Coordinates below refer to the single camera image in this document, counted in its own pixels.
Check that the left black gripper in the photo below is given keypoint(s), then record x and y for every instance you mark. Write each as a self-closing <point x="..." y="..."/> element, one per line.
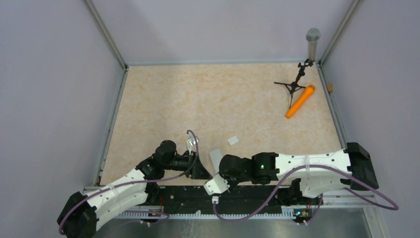
<point x="199" y="172"/>

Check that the orange toy microphone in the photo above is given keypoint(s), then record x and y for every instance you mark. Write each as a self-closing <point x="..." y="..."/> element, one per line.
<point x="308" y="91"/>

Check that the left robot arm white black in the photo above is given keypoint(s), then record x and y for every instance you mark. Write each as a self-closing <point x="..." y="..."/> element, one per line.
<point x="84" y="214"/>

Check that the white remote control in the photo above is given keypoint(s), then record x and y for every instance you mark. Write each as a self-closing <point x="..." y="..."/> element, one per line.
<point x="215" y="158"/>

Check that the black mini tripod stand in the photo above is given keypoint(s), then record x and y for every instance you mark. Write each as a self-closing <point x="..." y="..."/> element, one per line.
<point x="294" y="85"/>

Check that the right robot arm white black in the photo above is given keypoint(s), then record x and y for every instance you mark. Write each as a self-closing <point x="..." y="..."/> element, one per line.
<point x="350" y="167"/>

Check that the white battery cover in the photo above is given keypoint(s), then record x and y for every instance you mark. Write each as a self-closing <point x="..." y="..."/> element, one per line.
<point x="233" y="140"/>

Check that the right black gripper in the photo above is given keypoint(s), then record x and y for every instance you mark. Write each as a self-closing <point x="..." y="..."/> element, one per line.
<point x="232" y="185"/>

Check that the small tan block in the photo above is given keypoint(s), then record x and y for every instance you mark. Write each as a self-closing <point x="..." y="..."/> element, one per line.
<point x="329" y="87"/>

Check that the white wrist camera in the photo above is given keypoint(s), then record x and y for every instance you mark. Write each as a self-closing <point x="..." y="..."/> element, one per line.
<point x="192" y="141"/>
<point x="216" y="185"/>

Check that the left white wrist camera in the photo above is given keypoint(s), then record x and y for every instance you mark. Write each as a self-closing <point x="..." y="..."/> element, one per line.
<point x="192" y="141"/>

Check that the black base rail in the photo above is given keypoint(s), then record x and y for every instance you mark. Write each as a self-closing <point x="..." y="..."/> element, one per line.
<point x="242" y="200"/>

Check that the grey metal cylinder post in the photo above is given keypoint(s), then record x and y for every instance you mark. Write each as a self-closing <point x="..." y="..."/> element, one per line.
<point x="312" y="37"/>

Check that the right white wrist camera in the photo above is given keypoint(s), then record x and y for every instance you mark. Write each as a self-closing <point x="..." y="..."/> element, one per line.
<point x="216" y="185"/>

